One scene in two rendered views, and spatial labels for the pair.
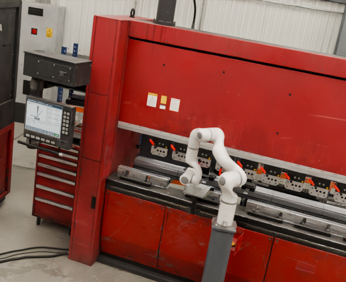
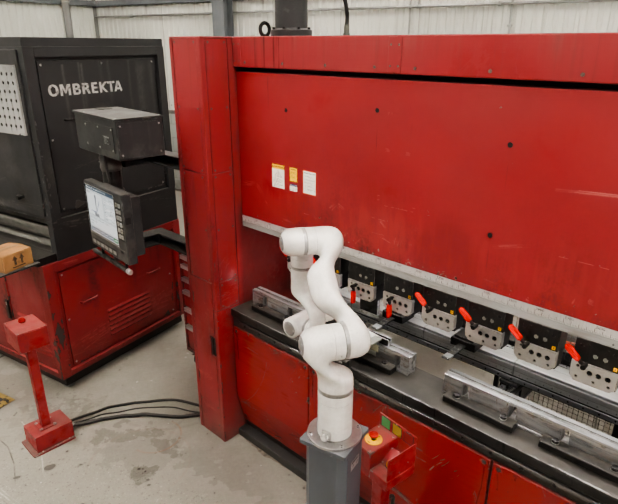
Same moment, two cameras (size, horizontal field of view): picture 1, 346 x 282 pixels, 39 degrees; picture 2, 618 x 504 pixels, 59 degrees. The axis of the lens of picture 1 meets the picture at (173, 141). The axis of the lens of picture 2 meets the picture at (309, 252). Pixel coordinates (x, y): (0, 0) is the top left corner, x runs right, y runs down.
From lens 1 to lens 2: 229 cm
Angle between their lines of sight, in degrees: 26
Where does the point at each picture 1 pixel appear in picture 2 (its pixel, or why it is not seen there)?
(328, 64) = (599, 55)
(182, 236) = not seen: hidden behind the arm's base
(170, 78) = (297, 134)
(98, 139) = (204, 246)
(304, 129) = (550, 226)
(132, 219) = (269, 378)
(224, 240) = (327, 471)
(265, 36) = not seen: outside the picture
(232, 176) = (320, 338)
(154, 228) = (298, 398)
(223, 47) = (368, 58)
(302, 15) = not seen: outside the picture
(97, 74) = (187, 138)
